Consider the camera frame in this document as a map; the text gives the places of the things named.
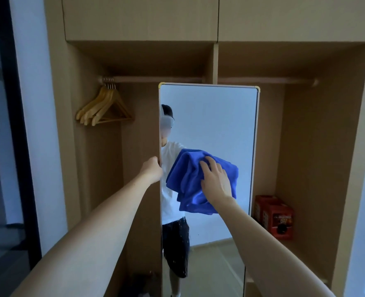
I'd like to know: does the person's right hand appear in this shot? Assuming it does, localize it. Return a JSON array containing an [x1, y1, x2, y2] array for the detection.
[[199, 156, 236, 207]]

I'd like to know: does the person's right forearm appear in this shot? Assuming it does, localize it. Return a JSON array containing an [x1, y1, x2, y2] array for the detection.
[[218, 198, 336, 297]]

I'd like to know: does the blue microfibre cloth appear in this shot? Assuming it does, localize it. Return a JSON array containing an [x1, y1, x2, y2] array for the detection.
[[165, 148, 239, 215]]

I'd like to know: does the person's left hand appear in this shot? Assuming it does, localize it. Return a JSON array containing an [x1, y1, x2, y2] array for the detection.
[[139, 156, 164, 185]]

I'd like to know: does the black framed glass door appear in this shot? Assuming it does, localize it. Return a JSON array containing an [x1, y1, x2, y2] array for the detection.
[[0, 0, 42, 297]]

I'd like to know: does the wooden upper cabinet door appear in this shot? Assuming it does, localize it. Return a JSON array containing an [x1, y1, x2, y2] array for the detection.
[[62, 0, 219, 42], [218, 0, 365, 42]]

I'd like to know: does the person's left forearm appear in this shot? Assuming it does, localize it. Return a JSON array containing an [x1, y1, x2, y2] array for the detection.
[[11, 174, 158, 297]]

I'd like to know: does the light wooden wardrobe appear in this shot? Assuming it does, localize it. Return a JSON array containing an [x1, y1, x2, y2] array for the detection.
[[43, 0, 365, 297]]

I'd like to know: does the tall mirror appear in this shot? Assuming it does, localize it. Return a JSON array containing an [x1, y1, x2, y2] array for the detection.
[[158, 82, 260, 297]]

